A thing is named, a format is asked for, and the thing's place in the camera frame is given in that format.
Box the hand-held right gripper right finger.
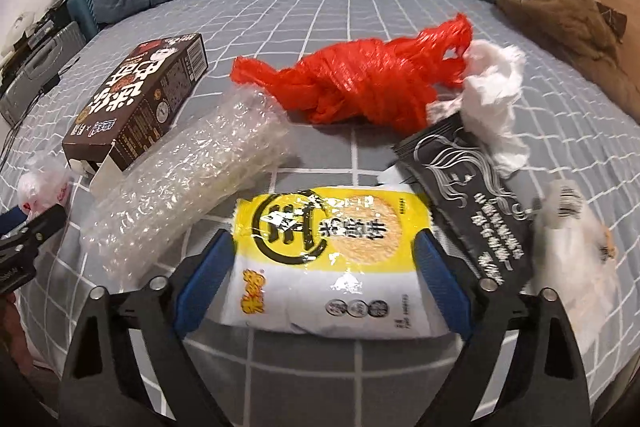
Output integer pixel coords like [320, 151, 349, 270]
[415, 227, 593, 427]

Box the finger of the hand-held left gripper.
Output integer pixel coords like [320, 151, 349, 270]
[15, 204, 68, 255]
[0, 209, 27, 235]

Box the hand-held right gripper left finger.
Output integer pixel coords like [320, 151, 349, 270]
[60, 229, 236, 427]

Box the white plastic bag red print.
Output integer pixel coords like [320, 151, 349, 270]
[17, 152, 76, 220]

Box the black printed packet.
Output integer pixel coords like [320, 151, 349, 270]
[390, 112, 538, 288]

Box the yellow and white snack packet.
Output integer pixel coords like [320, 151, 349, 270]
[220, 187, 451, 340]

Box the clear bubble wrap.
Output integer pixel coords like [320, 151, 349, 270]
[80, 89, 296, 288]

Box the clear plastic wrapper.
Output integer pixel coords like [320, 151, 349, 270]
[532, 179, 621, 358]

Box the dark brown cardboard box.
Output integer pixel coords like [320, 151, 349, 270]
[62, 34, 208, 198]

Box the grey box appliance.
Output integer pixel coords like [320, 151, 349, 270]
[0, 22, 83, 125]

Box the white crumpled plastic bag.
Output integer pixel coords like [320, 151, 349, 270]
[427, 39, 531, 180]

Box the blue plastic crate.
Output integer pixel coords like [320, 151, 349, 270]
[67, 0, 106, 40]

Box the brown fleece garment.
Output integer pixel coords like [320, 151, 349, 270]
[492, 0, 640, 122]

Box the grey checked bed sheet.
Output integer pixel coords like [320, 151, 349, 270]
[0, 0, 640, 427]

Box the dark patterned cloth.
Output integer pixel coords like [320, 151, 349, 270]
[597, 2, 628, 45]

